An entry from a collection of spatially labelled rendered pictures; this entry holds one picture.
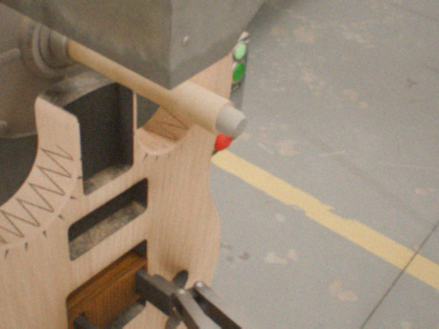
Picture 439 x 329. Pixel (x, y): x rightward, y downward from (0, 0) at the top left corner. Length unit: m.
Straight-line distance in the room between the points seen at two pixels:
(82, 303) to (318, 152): 2.06
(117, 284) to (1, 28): 0.26
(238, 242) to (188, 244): 1.48
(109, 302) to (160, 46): 0.33
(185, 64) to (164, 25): 0.03
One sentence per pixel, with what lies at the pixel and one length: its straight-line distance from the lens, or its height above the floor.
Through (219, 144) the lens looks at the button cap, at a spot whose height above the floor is 0.98.
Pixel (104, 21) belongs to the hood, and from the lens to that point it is 0.35.
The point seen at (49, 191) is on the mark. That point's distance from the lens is 0.50.
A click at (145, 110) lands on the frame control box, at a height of 1.03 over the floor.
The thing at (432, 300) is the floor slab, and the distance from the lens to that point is 2.15.
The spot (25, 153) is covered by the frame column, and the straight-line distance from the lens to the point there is 0.95.
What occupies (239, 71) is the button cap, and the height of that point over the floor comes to 1.07.
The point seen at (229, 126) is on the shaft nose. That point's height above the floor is 1.25.
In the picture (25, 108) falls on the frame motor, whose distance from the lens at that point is 0.68.
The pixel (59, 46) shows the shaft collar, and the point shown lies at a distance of 0.64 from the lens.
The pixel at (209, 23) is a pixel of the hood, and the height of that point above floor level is 1.41.
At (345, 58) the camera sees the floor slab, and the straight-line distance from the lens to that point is 3.24.
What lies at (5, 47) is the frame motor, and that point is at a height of 1.26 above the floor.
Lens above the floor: 1.57
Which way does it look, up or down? 40 degrees down
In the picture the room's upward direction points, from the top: 5 degrees clockwise
